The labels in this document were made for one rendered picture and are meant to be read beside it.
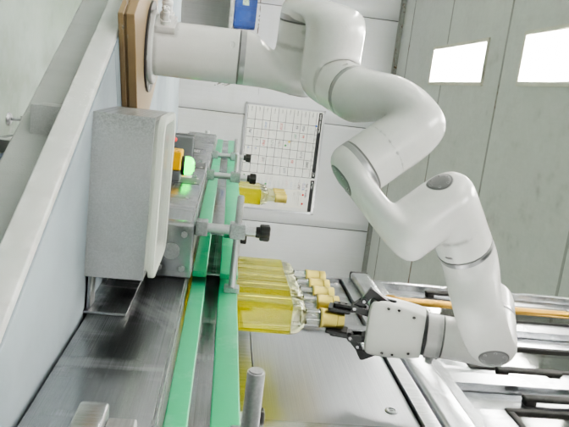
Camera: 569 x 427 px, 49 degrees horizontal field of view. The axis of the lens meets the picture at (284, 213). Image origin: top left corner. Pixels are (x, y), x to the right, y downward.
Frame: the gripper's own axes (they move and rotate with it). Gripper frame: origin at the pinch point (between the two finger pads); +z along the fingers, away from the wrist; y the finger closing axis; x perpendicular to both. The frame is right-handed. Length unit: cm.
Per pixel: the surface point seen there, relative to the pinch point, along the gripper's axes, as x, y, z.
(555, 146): -258, 24, -96
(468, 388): -16.5, -16.2, -27.7
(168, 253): 11.7, 10.6, 28.7
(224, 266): 0.6, 6.5, 21.7
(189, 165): -29, 20, 40
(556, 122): -261, 38, -95
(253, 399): 70, 20, 2
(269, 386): 5.9, -12.4, 10.1
